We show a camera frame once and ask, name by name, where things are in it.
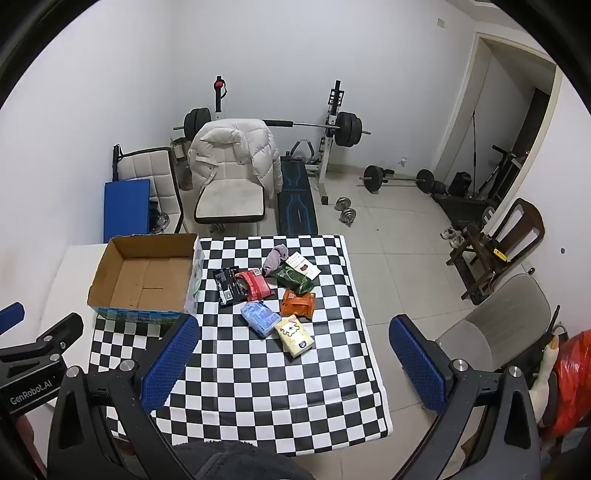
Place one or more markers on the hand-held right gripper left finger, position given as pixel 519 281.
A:
pixel 171 362

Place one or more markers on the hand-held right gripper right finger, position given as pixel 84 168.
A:
pixel 415 362

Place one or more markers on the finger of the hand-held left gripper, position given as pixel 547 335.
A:
pixel 11 317
pixel 60 331

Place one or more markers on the cardboard box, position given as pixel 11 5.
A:
pixel 138 277

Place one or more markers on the black packet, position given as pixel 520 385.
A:
pixel 226 284

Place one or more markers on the blue tissue pack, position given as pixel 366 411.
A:
pixel 259 318

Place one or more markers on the red packet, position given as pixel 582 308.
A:
pixel 256 286

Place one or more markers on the yellow cartoon box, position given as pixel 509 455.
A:
pixel 294 336

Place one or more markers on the orange packet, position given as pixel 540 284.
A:
pixel 298 304

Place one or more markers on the green packet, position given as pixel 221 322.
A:
pixel 291 278

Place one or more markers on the purple sock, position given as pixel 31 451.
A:
pixel 276 258

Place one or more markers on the white paper carton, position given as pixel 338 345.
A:
pixel 304 264

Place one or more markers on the grey chair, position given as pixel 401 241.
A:
pixel 508 309

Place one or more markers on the black white checkered mat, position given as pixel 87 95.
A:
pixel 277 392

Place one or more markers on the dark fleece clothing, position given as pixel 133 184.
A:
pixel 240 466

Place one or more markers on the white sneaker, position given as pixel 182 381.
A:
pixel 447 232
pixel 457 240

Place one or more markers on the white goose plush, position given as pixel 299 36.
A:
pixel 547 364

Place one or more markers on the blue foam pad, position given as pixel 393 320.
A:
pixel 127 210

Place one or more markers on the chrome weight plates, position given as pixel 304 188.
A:
pixel 159 221

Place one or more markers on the red plastic bag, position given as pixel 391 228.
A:
pixel 572 383

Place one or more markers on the chrome dumbbell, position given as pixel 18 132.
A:
pixel 349 218
pixel 343 203

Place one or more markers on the white cushioned chair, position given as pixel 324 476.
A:
pixel 228 198

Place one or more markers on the dark wooden chair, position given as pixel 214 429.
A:
pixel 521 221

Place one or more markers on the black bag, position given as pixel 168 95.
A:
pixel 460 183

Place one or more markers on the white quilted chair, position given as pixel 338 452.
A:
pixel 147 166

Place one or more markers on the short barbell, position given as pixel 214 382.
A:
pixel 374 177

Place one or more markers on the black weight bench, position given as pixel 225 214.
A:
pixel 295 203

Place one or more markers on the black exercise machine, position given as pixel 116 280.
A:
pixel 505 170

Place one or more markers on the white barbell rack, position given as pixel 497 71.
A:
pixel 328 152

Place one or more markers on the white puffer jacket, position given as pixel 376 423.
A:
pixel 258 152

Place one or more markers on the long barbell with black plates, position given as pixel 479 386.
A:
pixel 348 129

